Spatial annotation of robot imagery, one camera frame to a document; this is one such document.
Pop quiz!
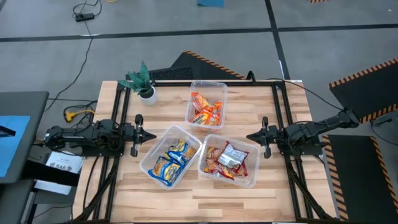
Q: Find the clear plastic bin with label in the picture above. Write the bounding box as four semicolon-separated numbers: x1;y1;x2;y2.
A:
139;125;203;190

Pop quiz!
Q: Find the blue floor mat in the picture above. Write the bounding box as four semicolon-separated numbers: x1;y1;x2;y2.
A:
197;0;225;9

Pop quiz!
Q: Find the grey desk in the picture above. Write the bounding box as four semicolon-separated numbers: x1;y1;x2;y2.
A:
0;91;50;185

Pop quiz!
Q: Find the blue sheet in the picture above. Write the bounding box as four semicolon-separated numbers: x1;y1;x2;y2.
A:
0;115;31;178

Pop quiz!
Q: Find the black aluminium table frame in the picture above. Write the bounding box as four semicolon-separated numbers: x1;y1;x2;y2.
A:
73;79;341;224

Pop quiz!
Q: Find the black ramp with hazard stripes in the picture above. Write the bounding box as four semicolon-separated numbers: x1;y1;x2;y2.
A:
126;50;246;82

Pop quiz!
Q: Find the long black floor cable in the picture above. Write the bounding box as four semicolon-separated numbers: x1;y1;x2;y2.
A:
43;21;94;113

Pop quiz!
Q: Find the white printed paper sheet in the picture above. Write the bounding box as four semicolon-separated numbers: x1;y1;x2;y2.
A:
45;151;85;174

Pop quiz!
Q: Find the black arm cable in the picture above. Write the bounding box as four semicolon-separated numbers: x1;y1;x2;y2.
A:
247;70;346;111

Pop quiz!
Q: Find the black mat with hazard stripes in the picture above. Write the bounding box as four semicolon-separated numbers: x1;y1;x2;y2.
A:
322;135;398;224
328;58;398;125

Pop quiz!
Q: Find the black power adapter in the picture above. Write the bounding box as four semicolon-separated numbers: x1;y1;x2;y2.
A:
75;12;95;22

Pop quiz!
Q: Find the yellow plug with cable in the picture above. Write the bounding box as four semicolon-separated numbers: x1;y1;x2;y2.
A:
64;109;96;123

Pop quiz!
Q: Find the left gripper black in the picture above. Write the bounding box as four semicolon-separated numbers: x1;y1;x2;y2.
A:
124;113;157;158

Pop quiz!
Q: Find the orange Maruchan noodle pack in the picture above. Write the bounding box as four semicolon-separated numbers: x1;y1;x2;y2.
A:
190;91;223;114
188;109;221;127

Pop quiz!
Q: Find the looped black cable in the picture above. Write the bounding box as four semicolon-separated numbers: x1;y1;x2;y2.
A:
72;0;103;16

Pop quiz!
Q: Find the black bar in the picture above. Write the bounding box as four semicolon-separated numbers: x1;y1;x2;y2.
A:
0;125;16;138

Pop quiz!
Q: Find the red Maruchan noodle pack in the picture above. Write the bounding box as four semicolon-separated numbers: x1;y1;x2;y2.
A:
234;161;249;177
203;160;236;181
203;146;220;164
216;141;249;169

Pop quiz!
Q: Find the grey stand foot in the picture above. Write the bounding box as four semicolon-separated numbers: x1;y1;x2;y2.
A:
369;110;398;127

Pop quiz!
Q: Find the green plant in white pot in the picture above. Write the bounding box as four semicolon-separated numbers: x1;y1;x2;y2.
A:
117;60;159;106

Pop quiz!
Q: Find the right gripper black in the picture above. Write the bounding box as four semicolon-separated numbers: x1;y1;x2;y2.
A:
246;116;282;159

